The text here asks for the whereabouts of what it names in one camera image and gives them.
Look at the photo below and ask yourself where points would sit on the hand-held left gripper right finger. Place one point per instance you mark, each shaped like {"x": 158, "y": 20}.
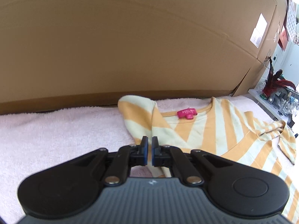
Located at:
{"x": 154, "y": 149}

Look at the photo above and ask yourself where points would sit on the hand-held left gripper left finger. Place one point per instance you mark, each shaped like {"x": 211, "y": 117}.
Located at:
{"x": 145, "y": 149}

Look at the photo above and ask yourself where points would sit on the orange white striped shirt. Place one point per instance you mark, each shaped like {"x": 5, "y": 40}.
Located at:
{"x": 222, "y": 126}

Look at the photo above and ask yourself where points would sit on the pink terry towel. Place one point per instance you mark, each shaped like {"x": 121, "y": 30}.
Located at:
{"x": 58, "y": 130}

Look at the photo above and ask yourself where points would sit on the large labelled cardboard box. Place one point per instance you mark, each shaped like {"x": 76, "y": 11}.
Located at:
{"x": 128, "y": 39}

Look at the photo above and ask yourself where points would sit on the white side table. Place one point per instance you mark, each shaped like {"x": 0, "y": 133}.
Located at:
{"x": 261, "y": 98}

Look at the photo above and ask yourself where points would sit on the grey plastic machine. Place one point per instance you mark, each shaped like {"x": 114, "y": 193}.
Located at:
{"x": 279, "y": 100}

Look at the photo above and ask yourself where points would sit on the red leafed potted plant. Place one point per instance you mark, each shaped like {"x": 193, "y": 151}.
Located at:
{"x": 273, "y": 84}

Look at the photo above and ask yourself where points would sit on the brown tape patch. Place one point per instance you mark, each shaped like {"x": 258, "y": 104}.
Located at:
{"x": 267, "y": 57}

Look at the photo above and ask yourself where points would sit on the cardboard box with taped flaps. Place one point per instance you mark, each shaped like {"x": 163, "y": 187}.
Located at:
{"x": 268, "y": 51}

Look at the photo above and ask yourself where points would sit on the white label with square codes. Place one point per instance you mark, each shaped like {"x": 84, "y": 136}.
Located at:
{"x": 256, "y": 37}

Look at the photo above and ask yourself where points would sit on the white text shipping label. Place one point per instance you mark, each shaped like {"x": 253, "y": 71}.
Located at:
{"x": 262, "y": 22}

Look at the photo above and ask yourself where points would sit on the clear tape strip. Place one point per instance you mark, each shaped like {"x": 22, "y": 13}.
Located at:
{"x": 276, "y": 32}

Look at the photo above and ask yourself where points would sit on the white wall panel with knob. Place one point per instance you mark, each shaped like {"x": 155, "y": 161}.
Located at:
{"x": 279, "y": 51}

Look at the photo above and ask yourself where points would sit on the red wall calendar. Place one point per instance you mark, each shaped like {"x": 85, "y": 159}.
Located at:
{"x": 292, "y": 23}

